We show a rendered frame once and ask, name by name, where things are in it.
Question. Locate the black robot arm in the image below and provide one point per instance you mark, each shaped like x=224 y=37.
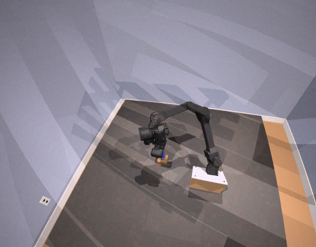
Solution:
x=203 y=115

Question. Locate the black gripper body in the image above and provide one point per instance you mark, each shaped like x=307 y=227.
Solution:
x=160 y=142

